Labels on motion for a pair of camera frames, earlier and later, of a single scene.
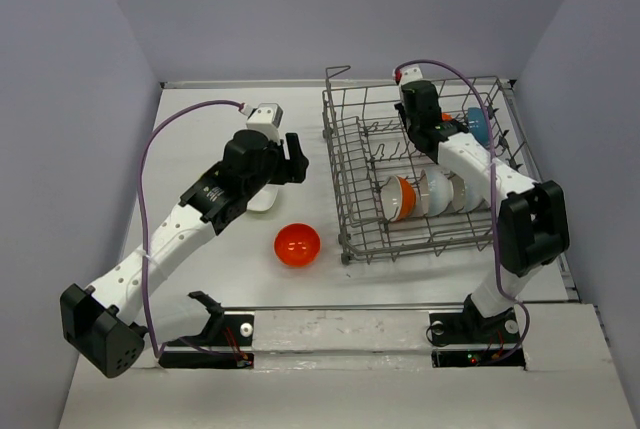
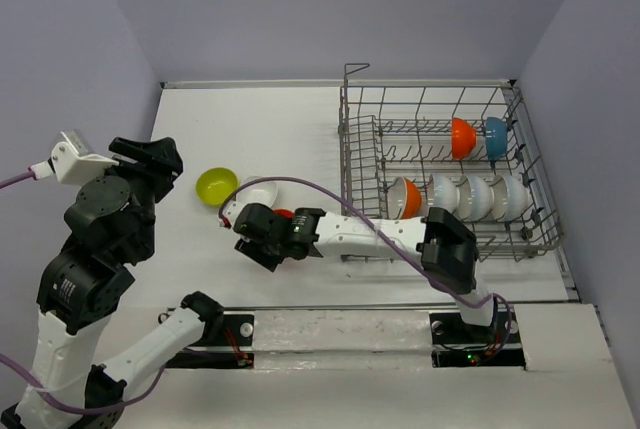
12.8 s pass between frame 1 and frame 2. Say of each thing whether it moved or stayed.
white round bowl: moved
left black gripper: moved
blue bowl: moved
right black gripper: moved
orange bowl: moved
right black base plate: stayed
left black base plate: stayed
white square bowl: stayed
